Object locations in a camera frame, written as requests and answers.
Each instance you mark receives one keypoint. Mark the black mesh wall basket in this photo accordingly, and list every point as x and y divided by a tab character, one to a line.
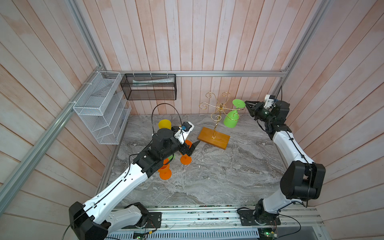
149	87

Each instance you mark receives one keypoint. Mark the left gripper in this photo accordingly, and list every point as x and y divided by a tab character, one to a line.
184	150

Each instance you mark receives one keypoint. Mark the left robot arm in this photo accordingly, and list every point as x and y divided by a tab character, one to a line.
144	165

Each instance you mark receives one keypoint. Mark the yellow wine glass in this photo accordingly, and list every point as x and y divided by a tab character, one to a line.
165	124

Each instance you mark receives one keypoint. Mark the aluminium mounting rail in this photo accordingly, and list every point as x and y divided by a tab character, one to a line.
201	217

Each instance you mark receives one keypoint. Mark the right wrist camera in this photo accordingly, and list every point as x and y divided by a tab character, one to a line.
269	101

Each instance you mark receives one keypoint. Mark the green wine glass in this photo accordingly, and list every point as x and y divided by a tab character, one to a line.
171	157
233	116

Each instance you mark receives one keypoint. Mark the orange wine glass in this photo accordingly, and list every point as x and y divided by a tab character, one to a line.
164	172
185	159

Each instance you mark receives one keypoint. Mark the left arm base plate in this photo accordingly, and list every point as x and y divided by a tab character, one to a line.
150	220

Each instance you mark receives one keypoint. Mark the white mesh shelf organizer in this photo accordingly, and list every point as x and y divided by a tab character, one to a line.
103	108

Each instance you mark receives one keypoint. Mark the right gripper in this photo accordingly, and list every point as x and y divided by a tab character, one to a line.
260	107

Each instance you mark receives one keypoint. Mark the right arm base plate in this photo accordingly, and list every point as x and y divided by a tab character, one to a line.
250	217

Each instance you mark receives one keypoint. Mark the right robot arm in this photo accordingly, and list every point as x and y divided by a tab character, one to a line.
303	179

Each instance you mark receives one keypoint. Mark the orange wooden rack base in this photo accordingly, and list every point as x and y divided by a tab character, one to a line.
214	138

